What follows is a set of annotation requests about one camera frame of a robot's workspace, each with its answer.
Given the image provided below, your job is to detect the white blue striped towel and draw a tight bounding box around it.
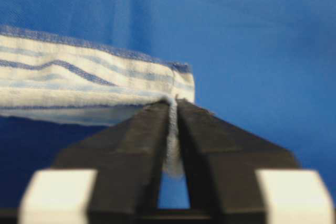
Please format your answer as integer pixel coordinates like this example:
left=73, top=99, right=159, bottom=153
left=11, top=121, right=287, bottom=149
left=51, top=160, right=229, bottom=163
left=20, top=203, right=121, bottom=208
left=1, top=25, right=195, bottom=177

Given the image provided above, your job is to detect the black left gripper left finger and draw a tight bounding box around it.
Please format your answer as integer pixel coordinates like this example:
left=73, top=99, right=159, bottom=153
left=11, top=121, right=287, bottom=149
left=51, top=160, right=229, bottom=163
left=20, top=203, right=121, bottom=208
left=52, top=102, right=169, bottom=223

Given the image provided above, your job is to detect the blue table cloth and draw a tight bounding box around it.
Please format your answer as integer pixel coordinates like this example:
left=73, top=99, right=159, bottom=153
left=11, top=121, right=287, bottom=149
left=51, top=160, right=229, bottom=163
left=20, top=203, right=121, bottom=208
left=1, top=0, right=335, bottom=208

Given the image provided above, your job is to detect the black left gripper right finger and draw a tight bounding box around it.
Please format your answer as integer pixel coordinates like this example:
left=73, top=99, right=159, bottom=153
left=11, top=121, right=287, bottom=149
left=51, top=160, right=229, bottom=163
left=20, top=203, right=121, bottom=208
left=177, top=100, right=300, bottom=223

